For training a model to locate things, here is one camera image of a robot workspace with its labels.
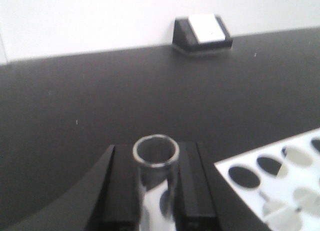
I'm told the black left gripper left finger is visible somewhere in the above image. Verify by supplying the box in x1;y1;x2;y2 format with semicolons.
85;144;137;231

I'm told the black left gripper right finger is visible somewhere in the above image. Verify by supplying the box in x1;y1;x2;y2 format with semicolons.
175;142;268;231

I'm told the white power socket black base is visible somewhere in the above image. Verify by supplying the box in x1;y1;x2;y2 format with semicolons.
172;13;233;56

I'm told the white test tube rack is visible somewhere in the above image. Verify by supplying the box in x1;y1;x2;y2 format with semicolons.
214;128;320;231

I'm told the transparent test tube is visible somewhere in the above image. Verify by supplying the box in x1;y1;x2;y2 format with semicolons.
132;134;180;231

